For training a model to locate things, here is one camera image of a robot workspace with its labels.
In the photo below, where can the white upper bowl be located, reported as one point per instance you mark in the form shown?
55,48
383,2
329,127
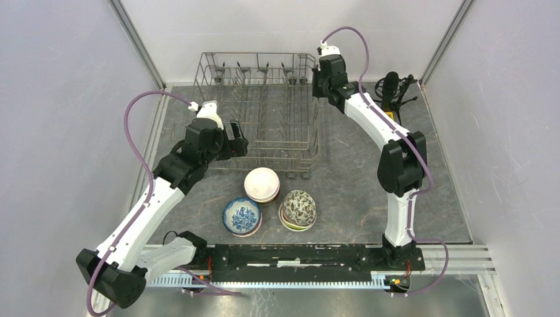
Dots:
261,182

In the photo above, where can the white outer bowl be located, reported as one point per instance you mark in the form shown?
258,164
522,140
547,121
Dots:
281,209

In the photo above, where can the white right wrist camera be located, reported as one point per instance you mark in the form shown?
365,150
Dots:
325,50

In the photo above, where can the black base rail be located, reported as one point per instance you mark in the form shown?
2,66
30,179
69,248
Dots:
309,262

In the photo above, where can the grey wire dish rack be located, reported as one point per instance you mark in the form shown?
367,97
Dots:
270,95

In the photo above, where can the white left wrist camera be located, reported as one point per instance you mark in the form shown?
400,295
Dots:
207,110

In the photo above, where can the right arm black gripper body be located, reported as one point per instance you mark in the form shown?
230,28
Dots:
319,86

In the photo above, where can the black microphone on tripod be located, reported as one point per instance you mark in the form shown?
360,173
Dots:
391,91

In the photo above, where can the green and white bowl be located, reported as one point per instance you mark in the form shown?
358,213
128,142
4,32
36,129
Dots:
293,226

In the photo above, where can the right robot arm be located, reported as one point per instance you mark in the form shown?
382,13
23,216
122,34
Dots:
401,168

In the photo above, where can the floral brown patterned bowl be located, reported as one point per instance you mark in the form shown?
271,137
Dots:
299,208

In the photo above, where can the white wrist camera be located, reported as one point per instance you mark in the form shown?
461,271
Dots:
325,50
207,110

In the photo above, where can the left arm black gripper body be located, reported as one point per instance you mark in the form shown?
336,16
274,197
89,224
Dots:
222,149

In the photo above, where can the blue floral bowl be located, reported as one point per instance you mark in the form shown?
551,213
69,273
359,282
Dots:
241,215

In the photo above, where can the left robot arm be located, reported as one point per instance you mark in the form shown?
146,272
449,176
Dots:
116,268

